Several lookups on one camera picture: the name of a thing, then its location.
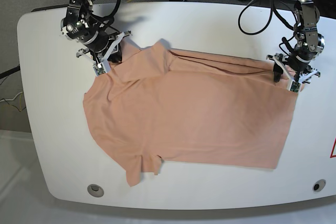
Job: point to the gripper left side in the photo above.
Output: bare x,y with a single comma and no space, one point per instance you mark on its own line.
299,62

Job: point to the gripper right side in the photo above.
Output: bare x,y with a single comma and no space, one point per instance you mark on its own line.
100,43

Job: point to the peach pink T-shirt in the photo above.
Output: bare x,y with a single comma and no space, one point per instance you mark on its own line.
184,106

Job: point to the red warning triangle sticker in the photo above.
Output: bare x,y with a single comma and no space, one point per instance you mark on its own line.
333,152

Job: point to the right table cable grommet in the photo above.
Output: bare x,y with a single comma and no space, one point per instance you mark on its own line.
319,185

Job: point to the table cable grommet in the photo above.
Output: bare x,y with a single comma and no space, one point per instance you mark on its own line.
319,185
95,190

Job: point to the left table cable grommet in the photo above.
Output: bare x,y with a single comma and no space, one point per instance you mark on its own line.
95,190

